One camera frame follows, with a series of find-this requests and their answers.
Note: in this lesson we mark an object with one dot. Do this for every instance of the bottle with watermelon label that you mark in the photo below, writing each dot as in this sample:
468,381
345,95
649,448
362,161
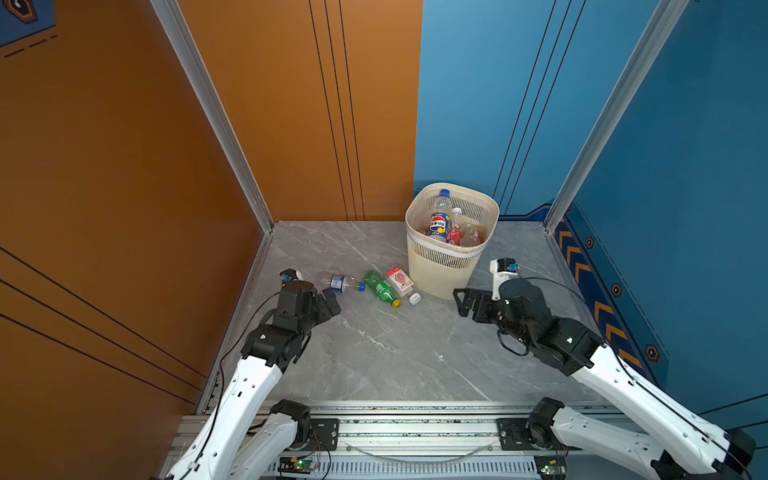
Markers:
404,286

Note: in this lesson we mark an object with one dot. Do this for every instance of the small clear bottle blue label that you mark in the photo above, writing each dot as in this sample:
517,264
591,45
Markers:
340,283

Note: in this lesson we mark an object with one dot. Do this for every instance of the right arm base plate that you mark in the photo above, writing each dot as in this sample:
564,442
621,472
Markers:
518,434

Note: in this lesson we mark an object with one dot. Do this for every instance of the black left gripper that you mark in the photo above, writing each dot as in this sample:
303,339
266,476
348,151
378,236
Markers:
326,313

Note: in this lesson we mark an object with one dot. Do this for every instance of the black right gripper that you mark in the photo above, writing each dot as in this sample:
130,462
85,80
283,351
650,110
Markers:
484,298

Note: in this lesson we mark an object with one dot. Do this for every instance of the green circuit board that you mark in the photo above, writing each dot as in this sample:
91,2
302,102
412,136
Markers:
550,467
296,466

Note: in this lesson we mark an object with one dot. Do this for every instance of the left green circuit board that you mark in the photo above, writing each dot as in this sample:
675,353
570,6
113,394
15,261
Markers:
296,466

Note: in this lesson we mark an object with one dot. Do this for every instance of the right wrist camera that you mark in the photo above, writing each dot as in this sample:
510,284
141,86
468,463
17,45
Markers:
502,270

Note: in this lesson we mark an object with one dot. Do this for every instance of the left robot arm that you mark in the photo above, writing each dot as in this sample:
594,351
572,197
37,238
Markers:
223,449

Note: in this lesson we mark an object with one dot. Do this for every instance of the aluminium corner post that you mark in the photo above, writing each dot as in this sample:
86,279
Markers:
176,29
652,40

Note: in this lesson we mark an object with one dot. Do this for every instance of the small green soda bottle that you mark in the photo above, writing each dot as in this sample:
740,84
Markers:
382,290

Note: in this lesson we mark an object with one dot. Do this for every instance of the orange red label bottle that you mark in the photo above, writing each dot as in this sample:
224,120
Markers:
473,236

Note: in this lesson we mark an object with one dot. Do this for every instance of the Pepsi label clear bottle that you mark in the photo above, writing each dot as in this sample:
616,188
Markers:
440,220

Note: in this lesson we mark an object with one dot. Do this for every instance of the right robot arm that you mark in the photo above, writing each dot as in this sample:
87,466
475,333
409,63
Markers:
671,443

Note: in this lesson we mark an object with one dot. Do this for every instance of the right aluminium corner post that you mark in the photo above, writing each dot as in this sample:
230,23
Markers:
652,40

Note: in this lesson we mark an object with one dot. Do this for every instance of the cream plastic waste bin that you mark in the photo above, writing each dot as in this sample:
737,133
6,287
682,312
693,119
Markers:
438,268

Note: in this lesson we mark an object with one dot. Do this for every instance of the left aluminium corner post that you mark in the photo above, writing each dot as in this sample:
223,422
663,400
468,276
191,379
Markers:
176,29

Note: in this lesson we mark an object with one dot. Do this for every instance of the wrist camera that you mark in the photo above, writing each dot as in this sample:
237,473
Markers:
289,275
502,270

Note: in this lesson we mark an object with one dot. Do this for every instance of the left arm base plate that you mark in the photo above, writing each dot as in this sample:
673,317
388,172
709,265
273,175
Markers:
318,435

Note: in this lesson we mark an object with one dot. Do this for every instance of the red Qoo drink bottle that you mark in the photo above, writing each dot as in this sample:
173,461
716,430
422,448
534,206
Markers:
457,226

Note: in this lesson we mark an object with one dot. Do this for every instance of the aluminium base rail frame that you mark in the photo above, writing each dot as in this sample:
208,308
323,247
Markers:
414,441

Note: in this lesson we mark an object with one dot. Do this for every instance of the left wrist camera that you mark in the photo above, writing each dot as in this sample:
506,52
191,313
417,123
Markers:
289,275

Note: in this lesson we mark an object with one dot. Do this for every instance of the right green circuit board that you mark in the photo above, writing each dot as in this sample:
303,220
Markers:
550,467

